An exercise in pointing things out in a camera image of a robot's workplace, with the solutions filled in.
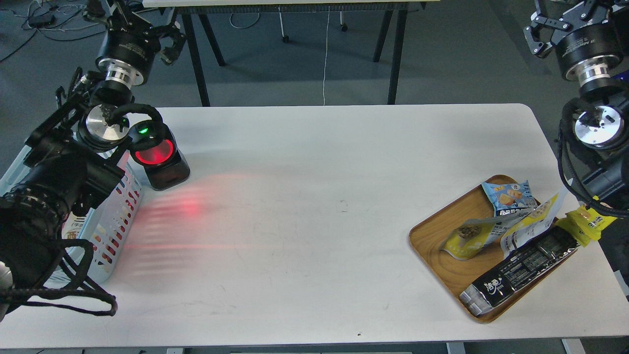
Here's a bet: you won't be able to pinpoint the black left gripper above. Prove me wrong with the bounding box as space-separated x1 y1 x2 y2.
84 0 186 87

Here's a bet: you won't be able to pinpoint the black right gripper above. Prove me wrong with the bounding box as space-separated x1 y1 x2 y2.
523 0 629 82

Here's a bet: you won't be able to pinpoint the yellow white nut pouch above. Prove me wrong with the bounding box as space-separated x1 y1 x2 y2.
440 217 517 261

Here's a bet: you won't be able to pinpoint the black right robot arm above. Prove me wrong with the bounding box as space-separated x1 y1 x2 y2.
523 0 629 219

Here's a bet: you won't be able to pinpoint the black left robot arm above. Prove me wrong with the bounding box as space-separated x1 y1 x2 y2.
1 0 191 316

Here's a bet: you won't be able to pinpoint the blue snack packet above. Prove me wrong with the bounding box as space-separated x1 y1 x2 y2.
481 180 538 216

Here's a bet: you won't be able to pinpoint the yellow white snack pouch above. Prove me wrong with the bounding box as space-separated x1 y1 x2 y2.
500 188 568 259

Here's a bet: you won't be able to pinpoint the light blue plastic basket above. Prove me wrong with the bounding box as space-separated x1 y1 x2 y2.
1 148 143 289

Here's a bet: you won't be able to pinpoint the yellow cartoon snack packet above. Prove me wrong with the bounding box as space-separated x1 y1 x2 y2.
556 206 618 247

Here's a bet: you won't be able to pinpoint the snacks inside basket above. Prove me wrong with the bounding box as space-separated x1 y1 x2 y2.
61 211 91 239

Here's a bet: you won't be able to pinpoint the black long snack package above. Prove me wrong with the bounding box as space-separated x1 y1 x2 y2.
459 227 579 317

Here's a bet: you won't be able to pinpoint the black leg background table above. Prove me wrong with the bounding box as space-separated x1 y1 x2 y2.
142 0 427 107

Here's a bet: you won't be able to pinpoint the black barcode scanner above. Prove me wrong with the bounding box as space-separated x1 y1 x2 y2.
128 119 191 191

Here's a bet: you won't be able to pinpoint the wooden tray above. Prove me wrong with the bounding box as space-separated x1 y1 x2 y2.
409 175 579 323

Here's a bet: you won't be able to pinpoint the floor cables bundle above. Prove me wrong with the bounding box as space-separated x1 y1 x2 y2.
0 0 106 62

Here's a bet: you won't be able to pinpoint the white hanging cable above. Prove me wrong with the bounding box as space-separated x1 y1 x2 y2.
322 10 331 106

